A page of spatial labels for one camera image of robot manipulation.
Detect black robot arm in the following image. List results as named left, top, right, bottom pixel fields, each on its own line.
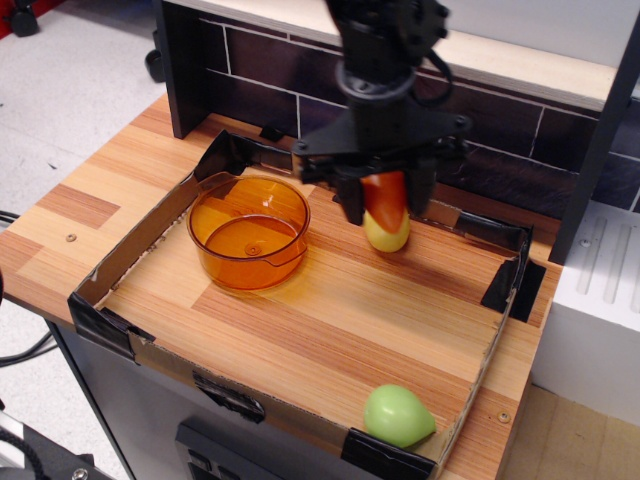
left=292, top=1, right=472, bottom=225

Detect black metal bracket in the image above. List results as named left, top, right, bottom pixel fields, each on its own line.
left=1, top=404, right=102, bottom=479

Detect transparent orange plastic pot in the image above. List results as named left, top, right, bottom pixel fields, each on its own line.
left=187, top=173, right=311, bottom=290

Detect cardboard fence with black tape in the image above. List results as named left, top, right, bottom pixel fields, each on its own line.
left=67, top=131, right=557, bottom=479

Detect green toy pear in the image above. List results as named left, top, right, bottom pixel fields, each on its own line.
left=364, top=384, right=436, bottom=448

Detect black oven control panel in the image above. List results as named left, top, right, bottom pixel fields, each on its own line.
left=175, top=423, right=261, bottom=479

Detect dark metal post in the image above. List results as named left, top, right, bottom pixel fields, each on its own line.
left=548, top=17, right=639, bottom=266

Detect dark brick backsplash panel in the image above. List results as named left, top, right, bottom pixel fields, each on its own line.
left=157, top=1, right=614, bottom=219

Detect yellow toy potato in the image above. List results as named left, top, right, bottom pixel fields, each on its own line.
left=363, top=211, right=410, bottom=253

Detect white ridged cabinet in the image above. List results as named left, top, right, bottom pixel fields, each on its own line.
left=532, top=202, right=639, bottom=424

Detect black floor cables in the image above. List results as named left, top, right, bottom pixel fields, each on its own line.
left=0, top=209, right=56, bottom=369

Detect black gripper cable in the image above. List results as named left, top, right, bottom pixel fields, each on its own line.
left=408, top=49, right=456, bottom=107

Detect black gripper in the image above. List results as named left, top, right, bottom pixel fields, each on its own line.
left=292, top=62, right=472, bottom=225

